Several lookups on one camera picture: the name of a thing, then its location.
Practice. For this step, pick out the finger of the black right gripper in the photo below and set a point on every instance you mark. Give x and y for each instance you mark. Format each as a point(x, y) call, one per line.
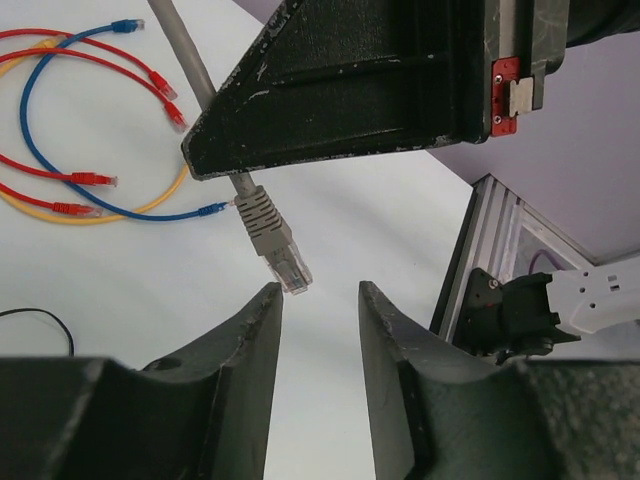
point(334, 79)

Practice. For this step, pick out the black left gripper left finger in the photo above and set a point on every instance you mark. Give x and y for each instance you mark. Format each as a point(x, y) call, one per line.
point(200, 412)

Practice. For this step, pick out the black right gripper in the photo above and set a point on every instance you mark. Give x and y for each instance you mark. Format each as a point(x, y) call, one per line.
point(526, 41)

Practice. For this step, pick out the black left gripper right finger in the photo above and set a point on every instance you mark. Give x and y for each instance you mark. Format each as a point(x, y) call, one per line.
point(435, 412)

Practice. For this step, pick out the right aluminium frame post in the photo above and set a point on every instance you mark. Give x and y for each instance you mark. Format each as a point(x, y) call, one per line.
point(517, 285)

